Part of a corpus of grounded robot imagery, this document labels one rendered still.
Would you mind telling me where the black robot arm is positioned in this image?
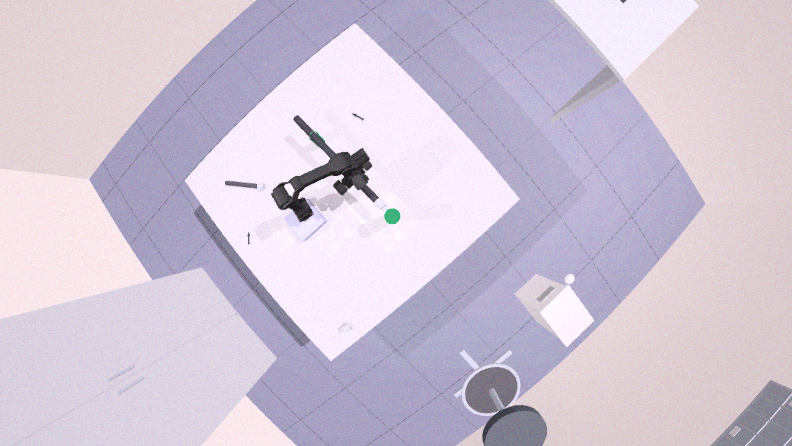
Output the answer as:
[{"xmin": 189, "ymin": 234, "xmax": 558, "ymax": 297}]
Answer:
[{"xmin": 270, "ymin": 148, "xmax": 370, "ymax": 222}]

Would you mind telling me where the green cylindrical post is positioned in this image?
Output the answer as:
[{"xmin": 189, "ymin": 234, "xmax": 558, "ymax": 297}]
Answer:
[{"xmin": 384, "ymin": 208, "xmax": 401, "ymax": 225}]

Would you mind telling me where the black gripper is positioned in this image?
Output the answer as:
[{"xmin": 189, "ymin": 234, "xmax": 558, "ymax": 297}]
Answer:
[{"xmin": 333, "ymin": 161, "xmax": 372, "ymax": 195}]

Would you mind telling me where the dark grey cylinder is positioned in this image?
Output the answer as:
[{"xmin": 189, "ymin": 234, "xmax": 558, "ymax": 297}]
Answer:
[{"xmin": 293, "ymin": 115, "xmax": 379, "ymax": 203}]

